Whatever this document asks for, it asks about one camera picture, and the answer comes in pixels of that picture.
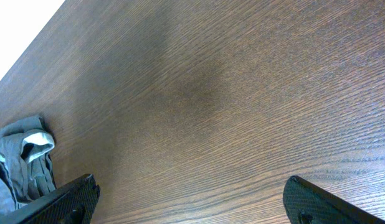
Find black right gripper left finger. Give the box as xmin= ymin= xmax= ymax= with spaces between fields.
xmin=0 ymin=174 xmax=100 ymax=224

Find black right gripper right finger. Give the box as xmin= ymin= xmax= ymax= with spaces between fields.
xmin=283 ymin=175 xmax=385 ymax=224

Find grey shorts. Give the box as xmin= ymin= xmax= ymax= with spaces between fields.
xmin=0 ymin=115 xmax=56 ymax=218

